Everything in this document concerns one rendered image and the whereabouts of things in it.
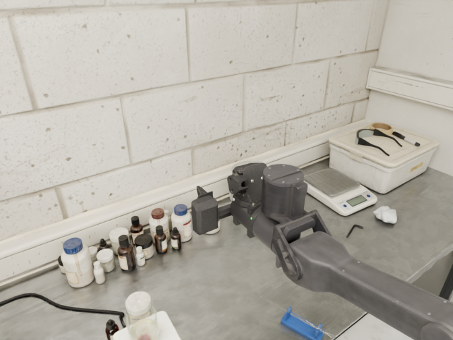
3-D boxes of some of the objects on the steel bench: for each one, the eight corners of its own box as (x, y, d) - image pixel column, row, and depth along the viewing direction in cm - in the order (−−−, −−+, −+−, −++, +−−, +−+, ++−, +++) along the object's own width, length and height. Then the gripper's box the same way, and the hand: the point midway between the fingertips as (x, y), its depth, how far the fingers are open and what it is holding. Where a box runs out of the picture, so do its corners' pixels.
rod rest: (323, 334, 83) (325, 324, 81) (317, 345, 80) (319, 335, 79) (286, 313, 88) (288, 303, 86) (280, 322, 86) (281, 312, 84)
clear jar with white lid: (129, 316, 87) (125, 293, 83) (153, 310, 89) (149, 288, 85) (129, 336, 82) (125, 314, 78) (155, 330, 84) (152, 308, 80)
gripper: (216, 259, 52) (173, 210, 64) (308, 220, 61) (255, 183, 72) (215, 225, 49) (170, 180, 61) (311, 189, 58) (256, 156, 70)
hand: (226, 189), depth 64 cm, fingers open, 8 cm apart
